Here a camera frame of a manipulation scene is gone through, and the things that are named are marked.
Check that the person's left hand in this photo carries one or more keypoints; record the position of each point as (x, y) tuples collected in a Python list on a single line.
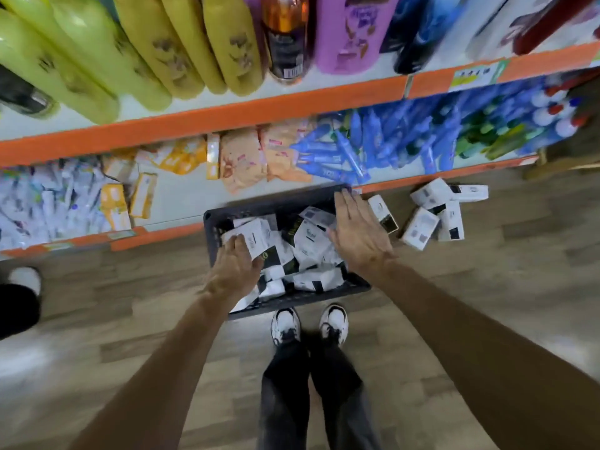
[(229, 276)]

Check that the person's right hand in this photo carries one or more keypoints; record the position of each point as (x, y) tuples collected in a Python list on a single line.
[(363, 241)]

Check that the person's left fingers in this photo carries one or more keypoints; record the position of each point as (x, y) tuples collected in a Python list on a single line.
[(241, 250)]

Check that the person's right thumb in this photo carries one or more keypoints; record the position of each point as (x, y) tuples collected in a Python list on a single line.
[(335, 236)]

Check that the white product carton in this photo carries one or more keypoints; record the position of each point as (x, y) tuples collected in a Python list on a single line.
[(255, 231)]

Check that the person's right forearm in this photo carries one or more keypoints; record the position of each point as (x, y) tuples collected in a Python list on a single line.
[(478, 356)]

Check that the person's left forearm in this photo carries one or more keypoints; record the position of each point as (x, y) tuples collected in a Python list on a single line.
[(159, 374)]

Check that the pile of white boxes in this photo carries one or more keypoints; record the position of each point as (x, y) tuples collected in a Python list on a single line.
[(309, 248)]

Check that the white box with black end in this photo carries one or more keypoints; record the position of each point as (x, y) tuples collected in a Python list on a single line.
[(430, 192), (419, 229), (382, 211), (471, 193), (452, 222)]

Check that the dark grey plastic crate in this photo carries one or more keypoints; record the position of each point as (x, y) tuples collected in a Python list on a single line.
[(281, 201)]

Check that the white shelf with orange edge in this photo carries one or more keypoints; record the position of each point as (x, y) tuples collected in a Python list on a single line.
[(225, 114), (178, 201)]

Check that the person's right shoe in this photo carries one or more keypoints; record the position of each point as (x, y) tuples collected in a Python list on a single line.
[(335, 323)]

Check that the person's shoe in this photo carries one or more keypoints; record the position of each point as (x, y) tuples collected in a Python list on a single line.
[(335, 323), (26, 278), (285, 327)]

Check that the person's left shoe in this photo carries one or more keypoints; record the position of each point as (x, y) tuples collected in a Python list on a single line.
[(285, 327)]

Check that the peach packet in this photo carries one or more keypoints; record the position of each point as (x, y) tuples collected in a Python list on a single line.
[(283, 152), (241, 161)]

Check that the narrow orange and white box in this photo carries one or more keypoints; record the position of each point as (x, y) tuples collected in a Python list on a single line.
[(213, 156)]

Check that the yellow packet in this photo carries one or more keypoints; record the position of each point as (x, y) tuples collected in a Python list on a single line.
[(183, 156)]

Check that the yellow and white box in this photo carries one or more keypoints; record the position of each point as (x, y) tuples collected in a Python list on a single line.
[(115, 206), (143, 194), (119, 169)]

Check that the pile of blue tubes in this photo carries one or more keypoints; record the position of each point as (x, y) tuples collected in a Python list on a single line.
[(389, 135)]

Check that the green shelf label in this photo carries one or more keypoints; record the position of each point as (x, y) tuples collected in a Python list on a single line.
[(58, 246), (121, 235)]

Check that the person's left leg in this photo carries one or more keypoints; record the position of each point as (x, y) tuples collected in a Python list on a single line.
[(283, 398)]

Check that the person's leg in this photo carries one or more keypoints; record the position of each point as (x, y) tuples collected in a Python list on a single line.
[(283, 398), (16, 311), (344, 398)]

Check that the person's right leg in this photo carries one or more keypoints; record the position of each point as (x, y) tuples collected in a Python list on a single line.
[(344, 398)]

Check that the group of green bottles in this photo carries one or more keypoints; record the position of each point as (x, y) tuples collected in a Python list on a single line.
[(497, 135)]

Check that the purple bottle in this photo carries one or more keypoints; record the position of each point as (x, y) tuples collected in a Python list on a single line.
[(351, 37)]

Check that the amber bottle with dark label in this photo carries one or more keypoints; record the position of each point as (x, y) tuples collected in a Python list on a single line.
[(286, 37)]

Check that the pile of white tubes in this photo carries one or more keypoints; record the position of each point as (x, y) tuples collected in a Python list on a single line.
[(42, 201)]

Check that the yellow bottle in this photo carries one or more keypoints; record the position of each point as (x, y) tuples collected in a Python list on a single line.
[(159, 46), (234, 42), (194, 32)]

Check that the yellow and white price label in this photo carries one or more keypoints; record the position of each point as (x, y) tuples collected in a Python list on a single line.
[(476, 75)]

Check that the dark blue bottle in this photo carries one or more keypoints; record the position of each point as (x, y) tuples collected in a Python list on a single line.
[(398, 21), (424, 37)]

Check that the lime green bottle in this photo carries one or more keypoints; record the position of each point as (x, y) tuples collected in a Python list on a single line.
[(103, 46), (51, 74)]

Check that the white bottles with red caps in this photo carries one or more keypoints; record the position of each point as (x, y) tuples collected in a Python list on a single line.
[(558, 112)]

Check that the black bottle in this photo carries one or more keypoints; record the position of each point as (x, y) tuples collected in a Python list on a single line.
[(23, 96)]

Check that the white bottle with picture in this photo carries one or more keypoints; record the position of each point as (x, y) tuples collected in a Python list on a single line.
[(508, 28)]

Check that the red bottle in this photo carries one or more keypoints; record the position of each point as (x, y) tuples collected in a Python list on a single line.
[(548, 23)]

